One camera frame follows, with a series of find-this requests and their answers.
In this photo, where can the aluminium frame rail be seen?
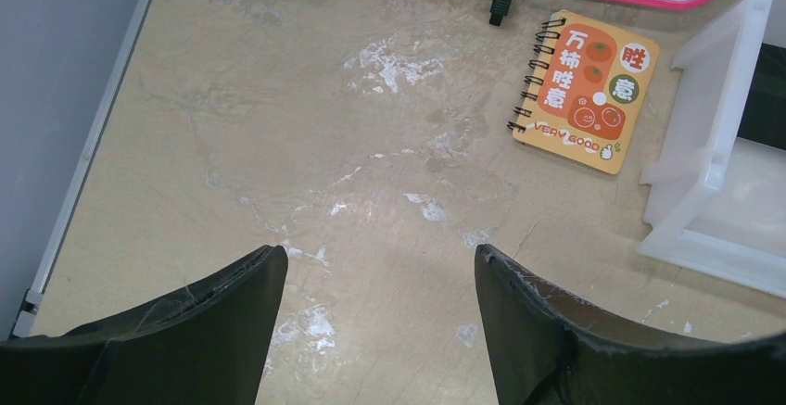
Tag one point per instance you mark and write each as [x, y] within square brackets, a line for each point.
[62, 63]

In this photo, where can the black card in white bin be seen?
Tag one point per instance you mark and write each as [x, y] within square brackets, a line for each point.
[763, 117]

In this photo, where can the white plastic bin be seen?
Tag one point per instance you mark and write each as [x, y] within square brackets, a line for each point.
[717, 201]

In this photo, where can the orange patterned card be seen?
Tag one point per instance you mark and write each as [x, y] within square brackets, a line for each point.
[586, 88]

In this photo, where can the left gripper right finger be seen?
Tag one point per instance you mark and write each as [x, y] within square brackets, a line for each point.
[549, 346]

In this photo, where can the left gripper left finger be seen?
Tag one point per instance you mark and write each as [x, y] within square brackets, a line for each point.
[203, 343]

